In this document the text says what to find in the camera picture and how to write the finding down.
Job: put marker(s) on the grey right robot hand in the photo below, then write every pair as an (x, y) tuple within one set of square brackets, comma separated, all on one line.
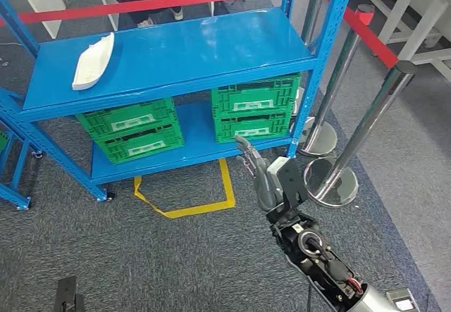
[(266, 186)]

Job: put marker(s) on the white boat-shaped plastic part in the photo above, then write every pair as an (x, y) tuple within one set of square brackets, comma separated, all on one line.
[(92, 62)]

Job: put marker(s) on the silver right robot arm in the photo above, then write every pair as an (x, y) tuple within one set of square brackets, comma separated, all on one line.
[(310, 249)]

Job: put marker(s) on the blue metal shelf rack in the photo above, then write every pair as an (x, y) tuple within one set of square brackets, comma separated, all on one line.
[(16, 198), (176, 53)]

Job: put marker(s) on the yellow floor tape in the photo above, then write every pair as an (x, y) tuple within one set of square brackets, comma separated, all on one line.
[(227, 188)]

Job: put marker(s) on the chrome stanchion with red head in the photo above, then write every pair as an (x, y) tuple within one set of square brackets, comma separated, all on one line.
[(338, 76)]

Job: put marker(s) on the chrome barrier stanchion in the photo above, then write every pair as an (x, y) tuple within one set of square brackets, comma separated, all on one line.
[(311, 11), (373, 114)]

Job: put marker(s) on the red barrier belt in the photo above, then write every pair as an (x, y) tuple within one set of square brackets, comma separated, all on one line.
[(140, 4), (369, 34)]

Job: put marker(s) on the grey metal floor box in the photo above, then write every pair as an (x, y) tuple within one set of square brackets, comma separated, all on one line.
[(401, 301)]

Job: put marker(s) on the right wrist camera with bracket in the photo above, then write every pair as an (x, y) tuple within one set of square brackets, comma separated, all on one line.
[(292, 179)]

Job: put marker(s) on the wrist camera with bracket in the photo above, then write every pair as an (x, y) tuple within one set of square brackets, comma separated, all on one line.
[(292, 179), (66, 296)]

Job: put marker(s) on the white frame workbench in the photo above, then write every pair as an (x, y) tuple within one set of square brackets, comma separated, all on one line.
[(415, 25)]

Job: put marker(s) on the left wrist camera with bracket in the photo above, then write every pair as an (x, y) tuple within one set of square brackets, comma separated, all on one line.
[(66, 296)]

